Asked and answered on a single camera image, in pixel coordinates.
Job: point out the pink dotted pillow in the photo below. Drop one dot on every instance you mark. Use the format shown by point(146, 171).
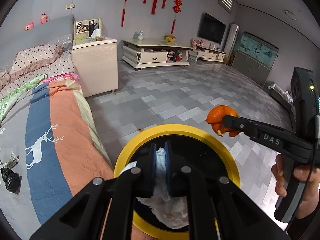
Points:
point(32, 57)

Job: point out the cream bedside cabinet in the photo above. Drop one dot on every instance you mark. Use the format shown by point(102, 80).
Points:
point(95, 65)

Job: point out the clear water jar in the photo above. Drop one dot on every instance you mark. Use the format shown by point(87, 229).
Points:
point(140, 36)

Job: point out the silver foil sheet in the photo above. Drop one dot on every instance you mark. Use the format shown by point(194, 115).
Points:
point(281, 92)

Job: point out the black wall television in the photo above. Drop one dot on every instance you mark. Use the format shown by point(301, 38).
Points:
point(211, 28)

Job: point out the fish tank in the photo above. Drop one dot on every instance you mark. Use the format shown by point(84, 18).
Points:
point(257, 48)

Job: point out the round ceiling light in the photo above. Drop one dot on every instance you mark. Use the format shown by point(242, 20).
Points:
point(290, 15)

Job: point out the dotted bed sheet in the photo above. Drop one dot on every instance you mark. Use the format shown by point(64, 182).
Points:
point(57, 67)

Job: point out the striped deer print blanket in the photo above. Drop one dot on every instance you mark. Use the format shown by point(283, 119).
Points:
point(40, 120)

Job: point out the pink toy figure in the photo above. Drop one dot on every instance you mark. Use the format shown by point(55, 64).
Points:
point(196, 42)

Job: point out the large white low cabinet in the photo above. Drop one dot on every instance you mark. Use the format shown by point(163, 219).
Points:
point(152, 55)

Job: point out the small white low cabinet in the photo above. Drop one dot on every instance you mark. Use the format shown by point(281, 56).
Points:
point(210, 54)

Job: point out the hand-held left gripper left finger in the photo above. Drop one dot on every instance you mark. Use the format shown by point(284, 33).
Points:
point(153, 166)

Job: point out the cream desktop organizer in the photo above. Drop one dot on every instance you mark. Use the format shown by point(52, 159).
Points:
point(81, 28)

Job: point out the pink dotted quilt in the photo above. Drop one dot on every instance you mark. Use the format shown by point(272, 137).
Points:
point(3, 80)

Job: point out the wall socket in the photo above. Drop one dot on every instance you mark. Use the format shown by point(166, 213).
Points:
point(70, 6)

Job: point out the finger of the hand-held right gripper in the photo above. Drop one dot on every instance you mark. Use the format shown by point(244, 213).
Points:
point(237, 123)

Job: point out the crumpled clear wrapper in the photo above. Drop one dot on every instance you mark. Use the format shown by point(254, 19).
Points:
point(11, 160)

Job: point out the black plastic bag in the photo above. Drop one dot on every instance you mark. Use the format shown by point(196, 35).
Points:
point(10, 180)

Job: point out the yellow trash bin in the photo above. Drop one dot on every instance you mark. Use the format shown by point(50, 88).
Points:
point(175, 130)

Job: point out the black thermos bottle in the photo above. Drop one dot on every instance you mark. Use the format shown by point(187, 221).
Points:
point(91, 28)

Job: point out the white tissue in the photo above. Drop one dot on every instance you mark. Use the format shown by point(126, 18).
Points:
point(172, 210)

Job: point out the white standing air conditioner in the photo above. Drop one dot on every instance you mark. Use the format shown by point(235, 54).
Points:
point(231, 40)

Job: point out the green floral quilt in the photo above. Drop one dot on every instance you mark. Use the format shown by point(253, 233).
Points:
point(10, 100)

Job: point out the grey sideboard cabinet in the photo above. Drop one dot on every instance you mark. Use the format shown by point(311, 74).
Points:
point(250, 67)

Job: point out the orange peel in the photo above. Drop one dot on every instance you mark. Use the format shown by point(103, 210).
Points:
point(217, 115)

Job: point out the pink plush doll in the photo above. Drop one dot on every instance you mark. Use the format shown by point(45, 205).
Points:
point(44, 18)
point(29, 26)

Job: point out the person's right hand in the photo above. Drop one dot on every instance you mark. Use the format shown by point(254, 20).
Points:
point(312, 200)

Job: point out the grey headboard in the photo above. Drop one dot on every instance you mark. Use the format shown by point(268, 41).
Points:
point(37, 32)

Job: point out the yellow container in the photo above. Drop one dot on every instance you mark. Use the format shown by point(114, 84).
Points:
point(170, 38)

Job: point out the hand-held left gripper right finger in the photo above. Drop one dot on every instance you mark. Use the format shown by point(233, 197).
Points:
point(167, 166)

